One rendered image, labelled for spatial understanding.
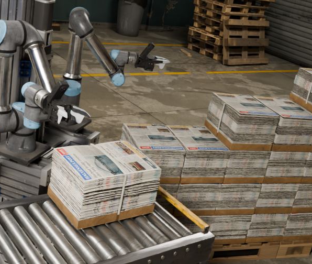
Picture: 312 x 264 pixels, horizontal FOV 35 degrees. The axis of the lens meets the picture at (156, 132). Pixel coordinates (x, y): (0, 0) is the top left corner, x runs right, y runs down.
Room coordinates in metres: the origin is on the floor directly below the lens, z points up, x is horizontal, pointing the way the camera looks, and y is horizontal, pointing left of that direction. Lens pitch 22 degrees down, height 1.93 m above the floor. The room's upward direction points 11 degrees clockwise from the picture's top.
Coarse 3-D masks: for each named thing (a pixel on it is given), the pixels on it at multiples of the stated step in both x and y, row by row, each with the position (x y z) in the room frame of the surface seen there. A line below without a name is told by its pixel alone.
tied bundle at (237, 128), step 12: (216, 96) 3.00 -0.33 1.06; (216, 108) 2.96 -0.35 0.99; (228, 108) 2.83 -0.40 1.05; (216, 120) 2.93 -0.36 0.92; (228, 120) 2.80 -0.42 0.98; (240, 120) 2.72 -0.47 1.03; (252, 120) 2.75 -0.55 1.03; (264, 120) 2.78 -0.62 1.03; (276, 120) 2.81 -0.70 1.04; (228, 132) 2.78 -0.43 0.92; (240, 132) 2.73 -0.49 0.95; (252, 132) 2.76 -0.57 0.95; (264, 132) 2.79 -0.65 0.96; (264, 144) 2.80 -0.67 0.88
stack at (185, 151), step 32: (128, 128) 2.74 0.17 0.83; (160, 128) 2.84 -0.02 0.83; (192, 128) 2.96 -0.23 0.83; (160, 160) 2.53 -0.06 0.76; (192, 160) 2.62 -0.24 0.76; (224, 160) 2.71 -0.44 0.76; (256, 160) 2.79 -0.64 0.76; (288, 160) 2.89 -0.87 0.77; (192, 192) 2.63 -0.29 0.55; (224, 192) 2.72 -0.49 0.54; (256, 192) 2.80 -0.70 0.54; (288, 192) 2.92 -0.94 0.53; (192, 224) 2.66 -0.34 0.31; (224, 224) 2.74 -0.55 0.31; (256, 224) 2.84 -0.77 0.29; (256, 256) 2.88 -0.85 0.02
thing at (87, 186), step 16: (64, 160) 1.77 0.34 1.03; (80, 160) 1.79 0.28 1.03; (96, 160) 1.82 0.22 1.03; (64, 176) 1.76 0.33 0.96; (80, 176) 1.67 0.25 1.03; (96, 176) 1.69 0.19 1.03; (112, 176) 1.72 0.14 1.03; (64, 192) 1.76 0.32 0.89; (80, 192) 1.66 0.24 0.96; (96, 192) 1.68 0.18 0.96; (112, 192) 1.73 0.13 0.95; (80, 208) 1.65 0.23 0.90; (96, 208) 1.69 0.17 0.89; (112, 208) 1.74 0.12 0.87
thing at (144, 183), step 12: (108, 144) 2.00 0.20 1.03; (120, 144) 2.03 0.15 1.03; (120, 156) 1.91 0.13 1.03; (132, 156) 1.93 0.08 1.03; (144, 156) 1.95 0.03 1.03; (132, 168) 1.82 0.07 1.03; (144, 168) 1.84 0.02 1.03; (156, 168) 1.87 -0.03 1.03; (132, 180) 1.78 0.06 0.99; (144, 180) 1.82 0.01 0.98; (156, 180) 1.86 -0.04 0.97; (132, 192) 1.79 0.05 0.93; (144, 192) 1.83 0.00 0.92; (156, 192) 1.88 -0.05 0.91; (132, 204) 1.81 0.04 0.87; (144, 204) 1.85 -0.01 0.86
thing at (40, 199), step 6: (24, 198) 1.80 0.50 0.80; (30, 198) 1.81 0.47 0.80; (36, 198) 1.82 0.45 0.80; (42, 198) 1.83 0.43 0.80; (48, 198) 1.84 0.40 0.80; (0, 204) 1.72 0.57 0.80; (6, 204) 1.73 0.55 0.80; (12, 204) 1.73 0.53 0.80; (18, 204) 1.74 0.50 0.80; (24, 204) 1.75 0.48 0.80; (54, 204) 1.85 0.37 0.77; (12, 210) 1.72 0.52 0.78; (48, 216) 1.83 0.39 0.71; (0, 222) 1.69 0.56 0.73; (18, 222) 1.74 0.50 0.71; (36, 222) 1.80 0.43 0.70
